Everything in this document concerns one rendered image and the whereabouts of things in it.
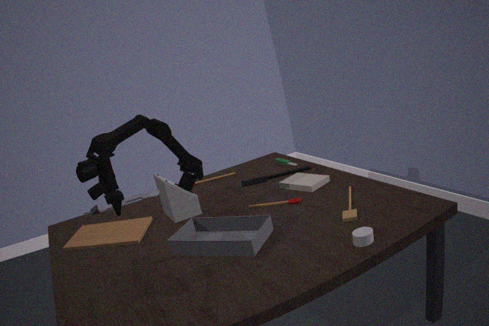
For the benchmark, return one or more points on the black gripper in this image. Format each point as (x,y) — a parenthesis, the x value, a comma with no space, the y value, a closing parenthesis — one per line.
(113,196)

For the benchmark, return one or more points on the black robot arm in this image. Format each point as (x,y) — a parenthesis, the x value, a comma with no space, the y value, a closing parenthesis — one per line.
(104,144)

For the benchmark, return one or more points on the grey cylinder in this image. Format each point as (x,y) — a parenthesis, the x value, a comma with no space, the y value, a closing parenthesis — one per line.
(363,236)

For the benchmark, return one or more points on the wooden board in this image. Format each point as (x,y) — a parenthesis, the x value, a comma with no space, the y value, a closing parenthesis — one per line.
(116,233)

